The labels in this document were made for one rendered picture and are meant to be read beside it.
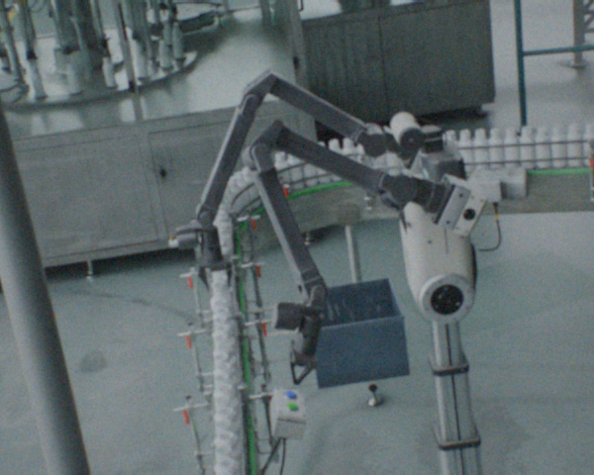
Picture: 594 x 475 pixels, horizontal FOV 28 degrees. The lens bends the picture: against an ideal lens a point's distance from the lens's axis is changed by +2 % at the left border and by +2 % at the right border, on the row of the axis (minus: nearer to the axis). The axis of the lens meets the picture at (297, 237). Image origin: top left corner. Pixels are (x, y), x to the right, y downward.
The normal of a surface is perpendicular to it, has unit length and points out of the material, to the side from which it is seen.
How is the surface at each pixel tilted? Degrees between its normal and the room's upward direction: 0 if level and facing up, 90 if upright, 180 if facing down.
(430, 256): 101
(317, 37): 90
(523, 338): 0
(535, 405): 0
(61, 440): 90
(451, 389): 90
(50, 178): 90
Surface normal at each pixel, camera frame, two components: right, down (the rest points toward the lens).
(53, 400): 0.29, 0.33
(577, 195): -0.24, 0.40
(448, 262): 0.10, 0.54
